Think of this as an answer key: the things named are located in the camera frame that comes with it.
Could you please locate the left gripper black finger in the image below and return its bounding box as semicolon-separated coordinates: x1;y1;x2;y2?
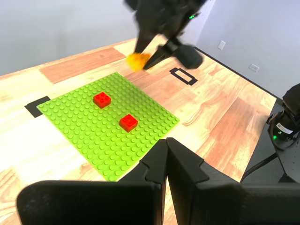
166;136;300;225
16;138;168;225

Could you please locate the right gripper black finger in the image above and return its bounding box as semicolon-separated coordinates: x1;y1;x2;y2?
134;30;157;53
142;37;203;70

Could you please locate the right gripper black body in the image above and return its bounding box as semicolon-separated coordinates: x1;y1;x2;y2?
124;0;207;39

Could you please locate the yellow rectangular brick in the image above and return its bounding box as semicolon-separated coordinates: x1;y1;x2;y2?
126;52;152;72

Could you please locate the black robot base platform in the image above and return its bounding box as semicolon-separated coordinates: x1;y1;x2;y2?
240;98;300;184

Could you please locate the red square brick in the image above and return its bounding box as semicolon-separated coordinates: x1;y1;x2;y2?
93;92;112;109
119;114;139;133

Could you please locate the green studded baseplate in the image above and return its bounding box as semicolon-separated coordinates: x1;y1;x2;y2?
37;71;180;182

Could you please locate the black tape rectangle outline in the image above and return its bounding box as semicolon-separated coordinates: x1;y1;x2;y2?
169;67;199;86

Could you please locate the black tape corner marker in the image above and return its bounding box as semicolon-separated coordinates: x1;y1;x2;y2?
24;96;51;118

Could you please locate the black cable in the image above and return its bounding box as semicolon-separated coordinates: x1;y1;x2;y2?
240;152;278;182

